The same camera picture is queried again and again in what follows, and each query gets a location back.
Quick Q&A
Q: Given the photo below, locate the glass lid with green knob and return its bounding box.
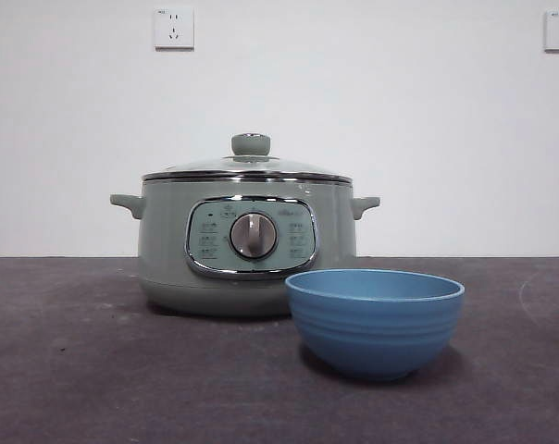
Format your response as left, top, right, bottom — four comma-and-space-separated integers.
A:
143, 132, 354, 182

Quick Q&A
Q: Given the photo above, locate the pale green electric steamer pot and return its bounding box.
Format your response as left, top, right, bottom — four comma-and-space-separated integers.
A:
109, 175, 381, 318

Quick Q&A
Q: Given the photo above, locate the blue ribbed bowl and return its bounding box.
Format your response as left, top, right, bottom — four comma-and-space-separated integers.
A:
284, 269, 466, 381

